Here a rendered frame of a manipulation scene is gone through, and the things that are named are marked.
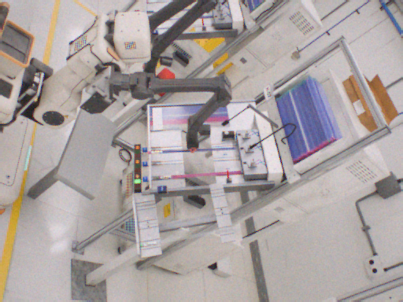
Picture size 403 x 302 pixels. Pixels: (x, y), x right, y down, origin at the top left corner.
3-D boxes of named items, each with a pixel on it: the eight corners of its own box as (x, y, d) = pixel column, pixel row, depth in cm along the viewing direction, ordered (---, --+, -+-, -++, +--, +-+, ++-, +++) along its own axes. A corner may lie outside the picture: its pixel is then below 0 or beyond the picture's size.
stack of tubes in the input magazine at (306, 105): (293, 162, 245) (335, 138, 232) (275, 98, 277) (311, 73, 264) (305, 171, 253) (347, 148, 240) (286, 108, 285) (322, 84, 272)
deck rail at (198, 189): (150, 198, 252) (149, 192, 247) (149, 195, 253) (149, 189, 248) (273, 189, 257) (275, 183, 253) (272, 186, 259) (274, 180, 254)
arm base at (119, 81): (110, 64, 192) (109, 82, 184) (129, 65, 194) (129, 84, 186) (110, 79, 198) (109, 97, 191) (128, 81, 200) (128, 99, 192)
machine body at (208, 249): (113, 256, 301) (177, 218, 271) (116, 174, 345) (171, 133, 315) (182, 279, 340) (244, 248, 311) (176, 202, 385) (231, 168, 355)
